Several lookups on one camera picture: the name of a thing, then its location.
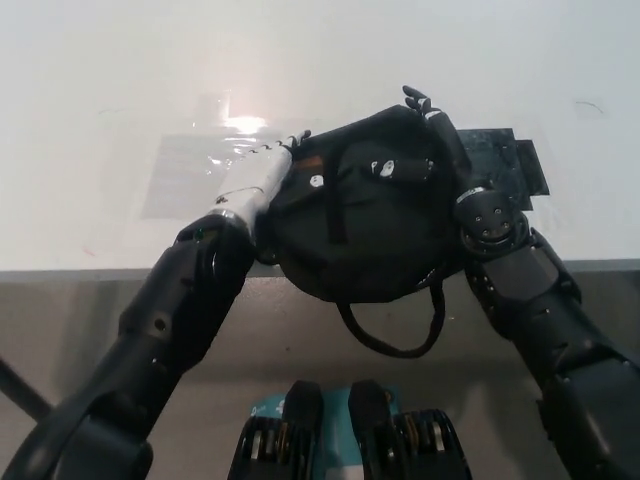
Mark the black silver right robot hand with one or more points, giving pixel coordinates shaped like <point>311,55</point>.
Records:
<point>457,150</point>

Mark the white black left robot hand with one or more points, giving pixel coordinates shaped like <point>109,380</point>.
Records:
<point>255,185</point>

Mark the black soft travel bag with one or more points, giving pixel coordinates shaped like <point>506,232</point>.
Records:
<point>370,235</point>

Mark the black robot torso teal tops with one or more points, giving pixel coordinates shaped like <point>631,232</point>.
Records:
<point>305,440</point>

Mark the large black tape patch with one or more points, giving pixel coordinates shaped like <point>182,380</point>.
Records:
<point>492,155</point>

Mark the large clear tape patch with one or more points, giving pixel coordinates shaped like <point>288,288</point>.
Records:
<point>185,170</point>

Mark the small black tape patch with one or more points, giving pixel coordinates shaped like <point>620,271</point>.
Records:
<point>535,167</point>

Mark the black metal table leg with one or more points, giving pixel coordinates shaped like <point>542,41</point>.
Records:
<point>25,387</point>

